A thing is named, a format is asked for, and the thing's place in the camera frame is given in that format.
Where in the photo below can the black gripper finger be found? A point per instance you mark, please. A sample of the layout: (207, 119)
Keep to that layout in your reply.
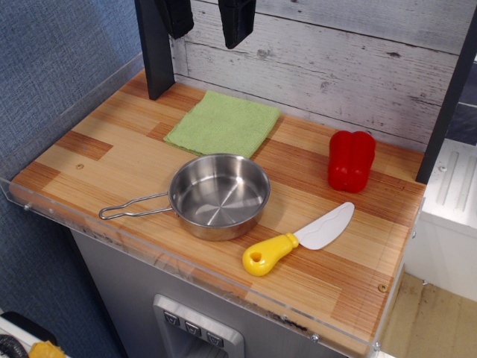
(178, 17)
(237, 18)

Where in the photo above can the yellow handled toy knife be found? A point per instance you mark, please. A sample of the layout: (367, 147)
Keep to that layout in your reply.
(260, 258)

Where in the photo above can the green folded cloth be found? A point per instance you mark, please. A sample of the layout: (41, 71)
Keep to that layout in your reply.
(223, 124)

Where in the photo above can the red toy bell pepper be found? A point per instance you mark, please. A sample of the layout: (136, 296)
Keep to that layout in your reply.
(351, 155)

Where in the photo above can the clear acrylic table guard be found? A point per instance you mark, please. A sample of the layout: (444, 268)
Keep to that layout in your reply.
(42, 271)

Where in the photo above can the grey toy fridge cabinet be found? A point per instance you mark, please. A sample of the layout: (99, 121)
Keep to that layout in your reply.
(127, 286)

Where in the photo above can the white toy sink unit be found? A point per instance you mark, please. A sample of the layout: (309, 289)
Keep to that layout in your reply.
(442, 247)

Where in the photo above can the silver dispenser button panel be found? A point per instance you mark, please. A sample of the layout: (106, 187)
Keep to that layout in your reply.
(188, 333)

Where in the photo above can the yellow black object bottom left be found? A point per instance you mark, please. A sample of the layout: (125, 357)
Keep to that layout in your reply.
(21, 337)

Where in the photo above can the dark left upright post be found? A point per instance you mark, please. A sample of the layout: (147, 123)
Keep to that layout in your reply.
(156, 50)

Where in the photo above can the dark upright post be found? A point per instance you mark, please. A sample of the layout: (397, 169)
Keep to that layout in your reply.
(450, 102)
(156, 50)

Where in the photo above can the steel pan with wire handle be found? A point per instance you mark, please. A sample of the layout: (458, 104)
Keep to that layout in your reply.
(217, 197)

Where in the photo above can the dark right upright post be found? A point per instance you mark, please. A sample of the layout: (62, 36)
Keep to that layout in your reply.
(450, 102)

